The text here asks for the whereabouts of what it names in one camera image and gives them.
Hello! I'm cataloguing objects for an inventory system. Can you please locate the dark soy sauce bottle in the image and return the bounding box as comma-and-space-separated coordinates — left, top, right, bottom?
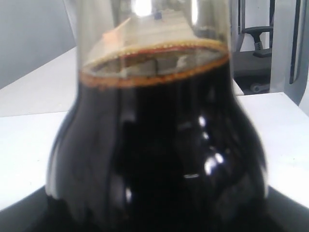
45, 0, 268, 232

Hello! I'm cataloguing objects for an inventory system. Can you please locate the black office chair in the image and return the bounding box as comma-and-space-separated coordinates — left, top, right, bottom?
233, 26, 273, 95

